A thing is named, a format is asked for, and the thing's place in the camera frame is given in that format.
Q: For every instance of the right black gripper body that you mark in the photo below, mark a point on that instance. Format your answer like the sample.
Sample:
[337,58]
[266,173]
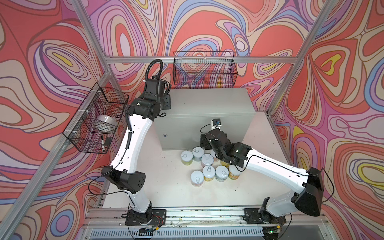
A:
[204,140]

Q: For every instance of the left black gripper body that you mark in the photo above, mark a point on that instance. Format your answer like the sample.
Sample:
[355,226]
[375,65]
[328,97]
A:
[165,103]

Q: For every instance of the can green yellow label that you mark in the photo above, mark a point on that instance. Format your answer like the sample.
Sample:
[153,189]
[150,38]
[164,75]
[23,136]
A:
[187,158]

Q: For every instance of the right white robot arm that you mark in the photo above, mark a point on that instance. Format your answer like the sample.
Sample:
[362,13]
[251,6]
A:
[306,186]

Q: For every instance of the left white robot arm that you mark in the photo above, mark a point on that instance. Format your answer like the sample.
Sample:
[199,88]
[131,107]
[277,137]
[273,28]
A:
[140,115]

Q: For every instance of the can plain lid centre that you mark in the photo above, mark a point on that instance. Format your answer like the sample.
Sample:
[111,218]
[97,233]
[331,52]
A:
[207,160]

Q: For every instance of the can blue label back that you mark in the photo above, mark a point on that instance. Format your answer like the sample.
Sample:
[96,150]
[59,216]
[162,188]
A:
[198,153]

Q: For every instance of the can yellow label right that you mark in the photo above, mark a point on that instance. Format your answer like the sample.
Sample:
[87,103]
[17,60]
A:
[224,164]

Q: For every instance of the can yellow label front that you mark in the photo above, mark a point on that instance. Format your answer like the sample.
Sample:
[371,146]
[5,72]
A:
[209,173]

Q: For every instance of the can blue green label front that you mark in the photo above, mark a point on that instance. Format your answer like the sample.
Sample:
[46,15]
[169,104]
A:
[222,173]

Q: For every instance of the grey metal cabinet box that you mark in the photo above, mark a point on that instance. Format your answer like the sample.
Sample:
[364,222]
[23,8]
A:
[192,112]

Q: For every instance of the can orange label plastic lid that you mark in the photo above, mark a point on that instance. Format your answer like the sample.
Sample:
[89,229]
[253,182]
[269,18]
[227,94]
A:
[234,173]

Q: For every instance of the black marker pen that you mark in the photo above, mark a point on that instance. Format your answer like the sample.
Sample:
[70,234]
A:
[103,144]

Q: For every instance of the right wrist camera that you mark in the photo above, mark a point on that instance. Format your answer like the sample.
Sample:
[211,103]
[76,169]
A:
[216,123]

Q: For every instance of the black wire basket back wall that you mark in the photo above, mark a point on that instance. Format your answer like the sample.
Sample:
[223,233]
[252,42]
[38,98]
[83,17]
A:
[205,69]

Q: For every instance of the black wire basket wall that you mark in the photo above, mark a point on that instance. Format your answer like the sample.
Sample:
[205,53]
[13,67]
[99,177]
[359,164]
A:
[99,101]
[205,69]

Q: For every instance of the black wire basket left wall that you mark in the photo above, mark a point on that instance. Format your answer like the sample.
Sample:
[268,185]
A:
[99,101]

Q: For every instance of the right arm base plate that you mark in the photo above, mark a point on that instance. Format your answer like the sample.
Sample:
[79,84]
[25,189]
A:
[254,216]

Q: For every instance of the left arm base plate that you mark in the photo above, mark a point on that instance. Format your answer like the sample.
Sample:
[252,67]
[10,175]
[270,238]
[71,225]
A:
[155,218]

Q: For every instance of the aluminium rail front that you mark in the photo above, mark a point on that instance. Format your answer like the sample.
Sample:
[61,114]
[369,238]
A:
[187,217]

